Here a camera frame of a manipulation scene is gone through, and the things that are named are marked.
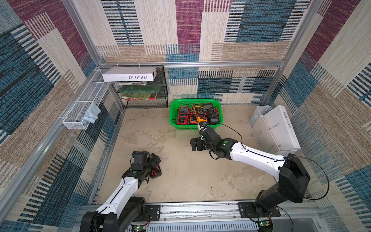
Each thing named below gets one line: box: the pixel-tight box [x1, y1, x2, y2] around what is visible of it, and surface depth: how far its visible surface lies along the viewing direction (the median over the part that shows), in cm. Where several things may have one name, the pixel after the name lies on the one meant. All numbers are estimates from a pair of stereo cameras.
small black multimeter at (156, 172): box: [150, 164, 163, 179], surface depth 85 cm
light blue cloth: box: [80, 101, 101, 125], surface depth 69 cm
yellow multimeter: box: [193, 105, 208, 123], surface depth 101 cm
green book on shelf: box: [118, 84, 163, 100], surface depth 101 cm
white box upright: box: [262, 104, 301, 152], surface depth 83 cm
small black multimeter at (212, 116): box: [206, 107, 220, 125], surface depth 101 cm
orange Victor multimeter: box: [189, 105, 199, 125], surface depth 104 cm
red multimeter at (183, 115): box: [177, 106, 190, 125], surface depth 107 cm
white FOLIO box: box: [101, 66, 157, 83], surface depth 81 cm
